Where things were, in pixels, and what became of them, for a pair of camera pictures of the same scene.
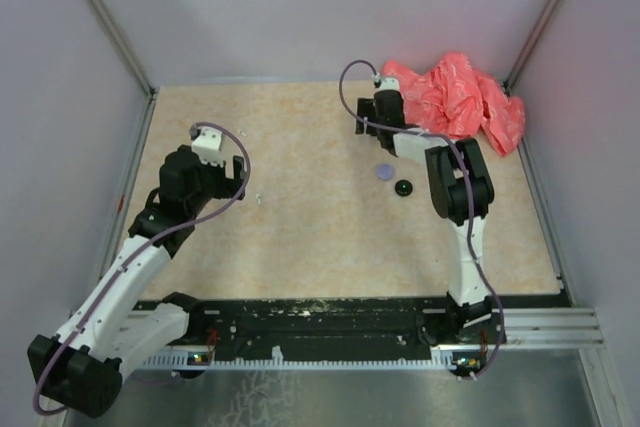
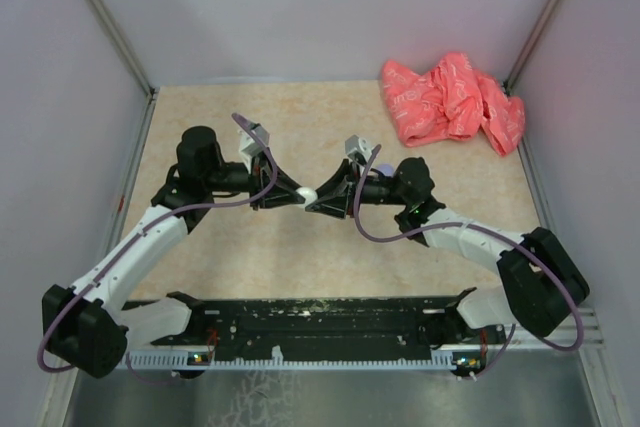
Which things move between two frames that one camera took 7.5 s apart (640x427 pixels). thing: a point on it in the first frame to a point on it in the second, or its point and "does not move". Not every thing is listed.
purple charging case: (384, 172) does not move
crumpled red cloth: (453, 99) does not move
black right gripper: (365, 108) to (336, 205)
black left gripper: (229, 187) to (261, 176)
